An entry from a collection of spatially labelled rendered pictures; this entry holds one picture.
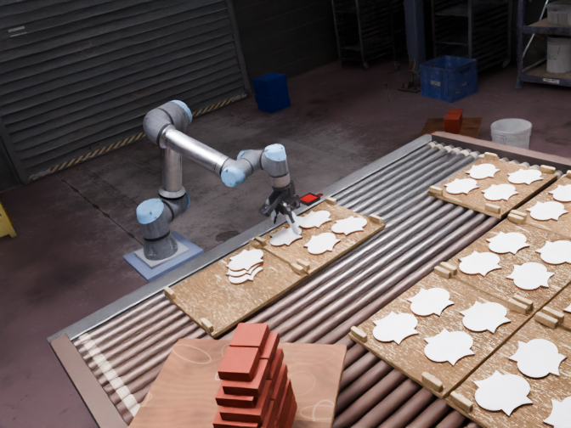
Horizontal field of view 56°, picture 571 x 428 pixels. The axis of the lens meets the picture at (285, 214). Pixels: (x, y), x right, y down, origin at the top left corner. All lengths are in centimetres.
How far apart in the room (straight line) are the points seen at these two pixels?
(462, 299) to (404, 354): 30
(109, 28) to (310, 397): 569
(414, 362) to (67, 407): 214
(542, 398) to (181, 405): 89
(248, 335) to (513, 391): 70
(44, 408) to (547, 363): 256
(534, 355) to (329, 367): 55
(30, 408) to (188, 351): 188
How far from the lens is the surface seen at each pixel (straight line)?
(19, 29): 633
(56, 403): 330
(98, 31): 658
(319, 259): 199
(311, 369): 143
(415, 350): 160
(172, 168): 229
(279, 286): 190
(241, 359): 110
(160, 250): 234
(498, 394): 149
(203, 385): 148
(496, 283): 184
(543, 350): 161
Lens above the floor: 206
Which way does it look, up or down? 29 degrees down
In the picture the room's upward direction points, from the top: 11 degrees counter-clockwise
